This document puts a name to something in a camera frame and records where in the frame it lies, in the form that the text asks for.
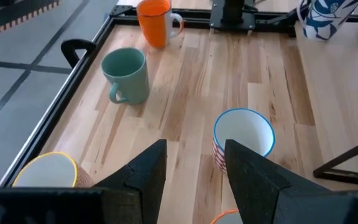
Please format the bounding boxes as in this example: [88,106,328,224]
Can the yellow dotted white mug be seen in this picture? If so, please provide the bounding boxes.
[209,208,241,224]

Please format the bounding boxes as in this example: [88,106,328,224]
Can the black table frame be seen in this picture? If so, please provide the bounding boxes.
[0,4,358,189]

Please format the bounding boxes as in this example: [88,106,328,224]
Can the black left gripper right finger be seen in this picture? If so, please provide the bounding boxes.
[224,139,331,224]

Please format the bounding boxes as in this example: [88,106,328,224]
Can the white mug blue leaves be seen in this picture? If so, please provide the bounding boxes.
[296,0,358,42]

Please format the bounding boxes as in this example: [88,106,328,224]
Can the black frame bracket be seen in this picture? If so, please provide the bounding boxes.
[60,38,98,69]

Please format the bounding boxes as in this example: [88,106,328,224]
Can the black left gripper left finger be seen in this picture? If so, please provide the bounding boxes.
[91,139,168,224]

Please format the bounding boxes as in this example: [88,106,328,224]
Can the teal green mug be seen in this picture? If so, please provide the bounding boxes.
[100,47,150,106]

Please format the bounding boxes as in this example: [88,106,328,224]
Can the light wooden shelf board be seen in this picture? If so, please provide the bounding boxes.
[293,21,358,190]

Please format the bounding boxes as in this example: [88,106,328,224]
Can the orange mug white handle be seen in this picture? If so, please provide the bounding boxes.
[135,0,185,49]

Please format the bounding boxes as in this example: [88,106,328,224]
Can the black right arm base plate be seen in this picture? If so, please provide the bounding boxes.
[209,0,257,31]

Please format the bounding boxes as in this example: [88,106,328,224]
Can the black hazard striped mat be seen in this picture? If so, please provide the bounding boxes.
[0,0,61,41]

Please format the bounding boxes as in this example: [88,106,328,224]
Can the black shelf frame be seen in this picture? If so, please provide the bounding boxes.
[313,134,358,189]

